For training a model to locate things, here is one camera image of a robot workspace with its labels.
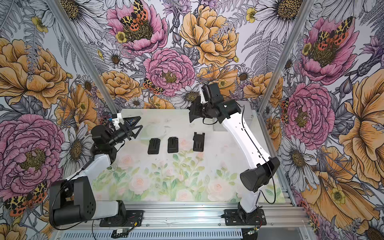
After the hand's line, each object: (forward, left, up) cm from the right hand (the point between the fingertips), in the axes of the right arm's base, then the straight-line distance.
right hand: (192, 113), depth 75 cm
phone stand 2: (+2, +14, -31) cm, 34 cm away
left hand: (0, +26, -6) cm, 27 cm away
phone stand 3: (0, -3, -25) cm, 25 cm away
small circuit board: (-44, +37, -35) cm, 67 cm away
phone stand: (+2, +26, -31) cm, 41 cm away
